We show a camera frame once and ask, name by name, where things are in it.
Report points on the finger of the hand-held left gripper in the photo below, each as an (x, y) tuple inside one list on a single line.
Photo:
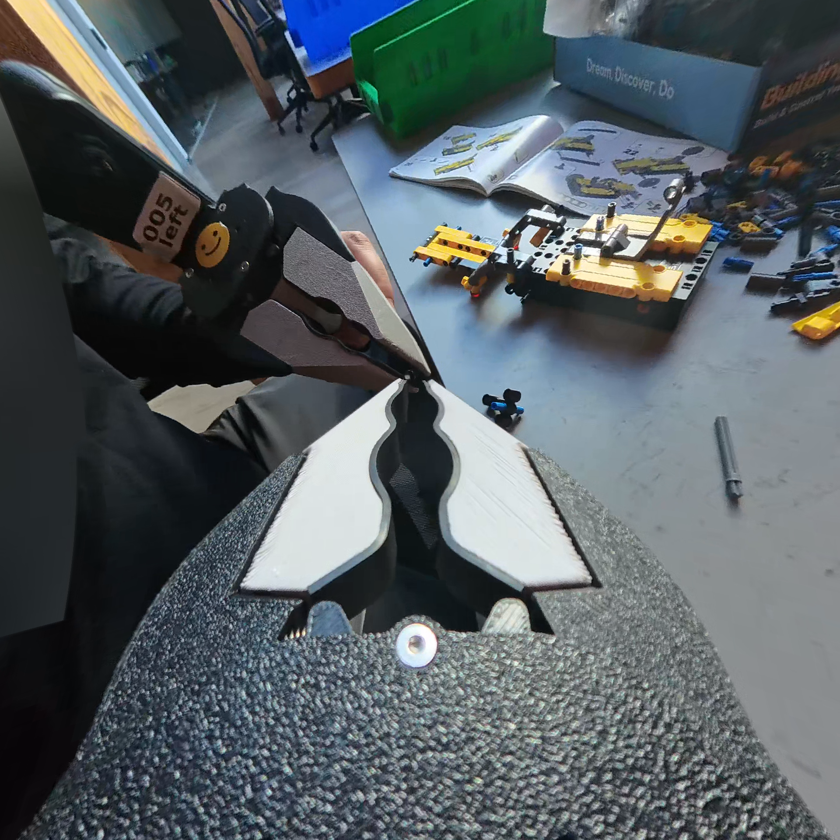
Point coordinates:
[(289, 334), (328, 275)]

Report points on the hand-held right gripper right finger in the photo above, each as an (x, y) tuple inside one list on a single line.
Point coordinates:
[(512, 518)]

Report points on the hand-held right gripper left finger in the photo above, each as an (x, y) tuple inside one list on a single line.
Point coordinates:
[(321, 518)]

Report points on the black connector piece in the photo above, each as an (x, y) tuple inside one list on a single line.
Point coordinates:
[(505, 401)]

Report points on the black axle rod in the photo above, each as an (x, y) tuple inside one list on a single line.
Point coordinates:
[(727, 453)]

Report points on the person's left forearm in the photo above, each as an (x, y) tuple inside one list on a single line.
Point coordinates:
[(118, 295)]

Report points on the grey desk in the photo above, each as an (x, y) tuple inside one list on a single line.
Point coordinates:
[(623, 394)]

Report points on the person's left hand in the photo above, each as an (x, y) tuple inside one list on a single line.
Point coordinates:
[(371, 259)]

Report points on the black office chair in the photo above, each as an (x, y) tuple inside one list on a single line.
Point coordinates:
[(295, 98)]

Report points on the person's black jacket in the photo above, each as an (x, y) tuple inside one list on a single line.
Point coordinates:
[(131, 492)]

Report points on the open instruction booklet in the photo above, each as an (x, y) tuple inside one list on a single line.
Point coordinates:
[(525, 164)]

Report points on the green plastic bin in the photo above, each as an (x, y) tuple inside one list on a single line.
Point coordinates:
[(446, 59)]

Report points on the blue plastic bin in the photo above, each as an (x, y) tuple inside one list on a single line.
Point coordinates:
[(328, 26)]

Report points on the yellow grey brick vehicle model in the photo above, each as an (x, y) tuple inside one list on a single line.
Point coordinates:
[(610, 275)]

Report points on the clear plastic bag of parts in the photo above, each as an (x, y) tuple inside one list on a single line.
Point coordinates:
[(571, 16)]

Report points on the blue cardboard kit box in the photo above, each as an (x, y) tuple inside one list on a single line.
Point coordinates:
[(656, 85)]

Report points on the pile of loose building pieces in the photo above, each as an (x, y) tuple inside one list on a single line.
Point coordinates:
[(787, 197)]

